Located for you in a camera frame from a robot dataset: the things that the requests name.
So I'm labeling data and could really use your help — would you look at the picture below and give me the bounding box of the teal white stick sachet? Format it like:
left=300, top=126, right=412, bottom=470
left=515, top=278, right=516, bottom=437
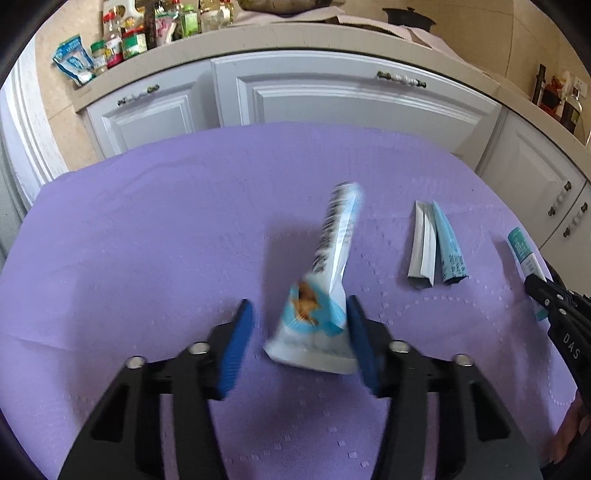
left=508, top=227, right=548, bottom=322

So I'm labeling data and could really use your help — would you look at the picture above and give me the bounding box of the light blue stick sachet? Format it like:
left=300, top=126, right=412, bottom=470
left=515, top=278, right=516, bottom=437
left=432, top=202, right=468, bottom=285

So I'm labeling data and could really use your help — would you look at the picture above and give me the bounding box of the white blue wrapper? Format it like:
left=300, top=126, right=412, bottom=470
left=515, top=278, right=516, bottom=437
left=264, top=182, right=363, bottom=375

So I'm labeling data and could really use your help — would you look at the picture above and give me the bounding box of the white milk powder sachet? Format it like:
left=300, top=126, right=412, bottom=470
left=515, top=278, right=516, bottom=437
left=408, top=201, right=437, bottom=290

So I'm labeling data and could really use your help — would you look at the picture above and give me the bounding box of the purple table cloth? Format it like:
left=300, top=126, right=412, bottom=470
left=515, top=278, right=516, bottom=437
left=1, top=124, right=576, bottom=479

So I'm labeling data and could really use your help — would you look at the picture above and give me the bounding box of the dark glass bottle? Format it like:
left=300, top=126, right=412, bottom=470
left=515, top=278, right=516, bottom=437
left=531, top=64, right=546, bottom=106

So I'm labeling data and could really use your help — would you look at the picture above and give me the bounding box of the black clay pot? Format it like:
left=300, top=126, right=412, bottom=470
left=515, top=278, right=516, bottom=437
left=383, top=7, right=436, bottom=32

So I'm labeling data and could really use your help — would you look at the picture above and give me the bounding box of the white cloth on counter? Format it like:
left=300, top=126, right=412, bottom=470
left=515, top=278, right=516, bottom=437
left=233, top=6, right=465, bottom=63

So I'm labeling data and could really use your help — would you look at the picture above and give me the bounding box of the blue white snack bag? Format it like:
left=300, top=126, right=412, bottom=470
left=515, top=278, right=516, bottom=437
left=52, top=35, right=95, bottom=87

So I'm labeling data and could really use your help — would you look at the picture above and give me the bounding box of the metal wok pan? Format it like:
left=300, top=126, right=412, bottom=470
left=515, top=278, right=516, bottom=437
left=238, top=0, right=332, bottom=15

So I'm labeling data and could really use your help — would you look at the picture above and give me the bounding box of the right cabinet door handle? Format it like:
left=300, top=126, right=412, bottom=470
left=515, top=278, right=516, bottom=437
left=563, top=202, right=589, bottom=238

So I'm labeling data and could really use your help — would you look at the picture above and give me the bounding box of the cabinet door handle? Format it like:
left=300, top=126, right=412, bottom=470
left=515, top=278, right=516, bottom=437
left=563, top=202, right=589, bottom=238
left=547, top=181, right=573, bottom=217

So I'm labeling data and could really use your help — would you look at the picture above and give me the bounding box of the left cabinet door handle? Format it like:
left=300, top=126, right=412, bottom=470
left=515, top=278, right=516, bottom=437
left=547, top=181, right=573, bottom=217

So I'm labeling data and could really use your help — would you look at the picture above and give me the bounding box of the small drawer handle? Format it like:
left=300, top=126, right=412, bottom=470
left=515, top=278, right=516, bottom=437
left=116, top=84, right=160, bottom=107

